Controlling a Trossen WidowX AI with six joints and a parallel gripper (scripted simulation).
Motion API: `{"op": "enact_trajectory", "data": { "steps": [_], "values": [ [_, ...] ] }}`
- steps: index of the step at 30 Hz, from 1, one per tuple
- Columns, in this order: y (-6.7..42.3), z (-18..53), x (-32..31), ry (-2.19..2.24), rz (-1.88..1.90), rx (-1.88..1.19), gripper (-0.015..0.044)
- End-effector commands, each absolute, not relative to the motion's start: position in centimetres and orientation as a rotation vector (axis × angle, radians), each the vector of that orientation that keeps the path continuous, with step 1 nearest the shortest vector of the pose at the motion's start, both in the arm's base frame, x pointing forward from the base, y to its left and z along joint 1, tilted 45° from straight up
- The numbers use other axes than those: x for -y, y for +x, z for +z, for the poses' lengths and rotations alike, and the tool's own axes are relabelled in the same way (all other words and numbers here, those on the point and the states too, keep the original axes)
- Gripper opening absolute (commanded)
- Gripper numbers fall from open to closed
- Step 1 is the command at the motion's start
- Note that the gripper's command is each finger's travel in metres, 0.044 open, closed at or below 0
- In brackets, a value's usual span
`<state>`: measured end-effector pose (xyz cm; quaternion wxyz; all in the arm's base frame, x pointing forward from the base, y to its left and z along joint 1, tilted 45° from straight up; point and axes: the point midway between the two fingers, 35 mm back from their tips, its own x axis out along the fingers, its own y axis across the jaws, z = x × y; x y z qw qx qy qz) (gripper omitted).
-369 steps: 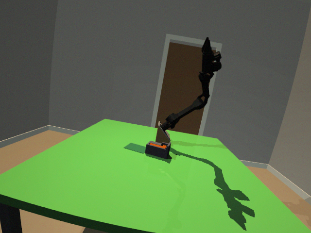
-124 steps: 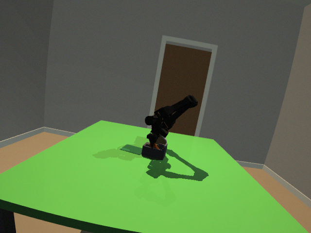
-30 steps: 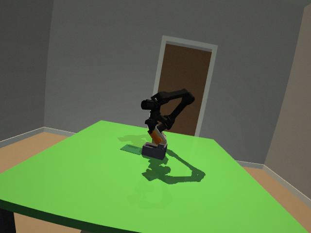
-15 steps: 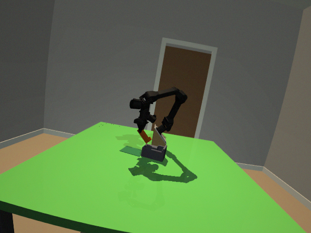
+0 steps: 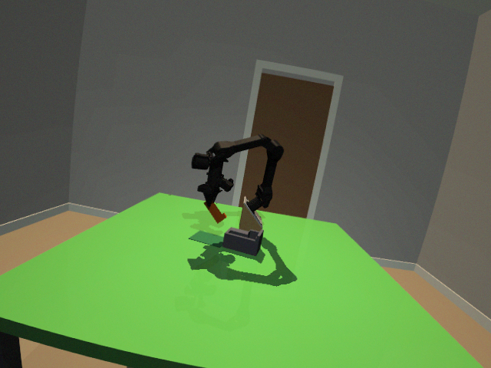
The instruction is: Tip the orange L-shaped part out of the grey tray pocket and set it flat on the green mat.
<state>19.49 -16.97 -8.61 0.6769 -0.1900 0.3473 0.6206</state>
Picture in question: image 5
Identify orange l-shaped part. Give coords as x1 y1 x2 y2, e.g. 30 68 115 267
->
203 200 227 224

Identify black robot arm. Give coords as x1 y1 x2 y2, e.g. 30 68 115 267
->
191 133 284 214

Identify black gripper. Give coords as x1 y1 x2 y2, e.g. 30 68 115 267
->
197 170 223 207

